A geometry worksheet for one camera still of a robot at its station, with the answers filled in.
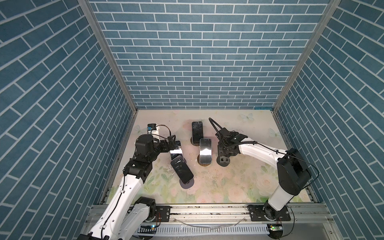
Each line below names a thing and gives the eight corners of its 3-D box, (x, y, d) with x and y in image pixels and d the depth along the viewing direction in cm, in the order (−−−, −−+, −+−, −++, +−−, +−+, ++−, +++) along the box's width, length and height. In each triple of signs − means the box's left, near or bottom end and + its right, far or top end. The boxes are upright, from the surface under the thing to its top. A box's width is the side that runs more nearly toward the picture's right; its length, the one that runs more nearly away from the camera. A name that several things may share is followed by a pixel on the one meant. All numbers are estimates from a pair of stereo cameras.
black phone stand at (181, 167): (184, 187, 84) (182, 178, 73) (173, 172, 90) (170, 161, 78) (193, 180, 87) (193, 170, 75) (182, 165, 92) (180, 154, 81)
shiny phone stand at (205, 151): (199, 165, 92) (199, 156, 83) (199, 147, 100) (199, 138, 92) (211, 165, 92) (212, 156, 84) (210, 147, 100) (211, 138, 92)
